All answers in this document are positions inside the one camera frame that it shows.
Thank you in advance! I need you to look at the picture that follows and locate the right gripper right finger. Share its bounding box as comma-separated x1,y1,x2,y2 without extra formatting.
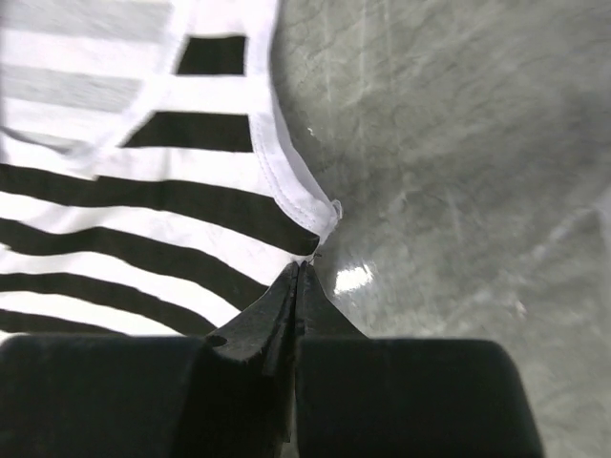
295,264,544,458

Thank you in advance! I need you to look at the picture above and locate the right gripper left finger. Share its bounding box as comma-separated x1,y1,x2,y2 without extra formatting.
1,263,299,457

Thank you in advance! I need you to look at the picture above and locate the black white striped tank top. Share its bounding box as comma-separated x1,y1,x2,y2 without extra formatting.
1,1,341,338

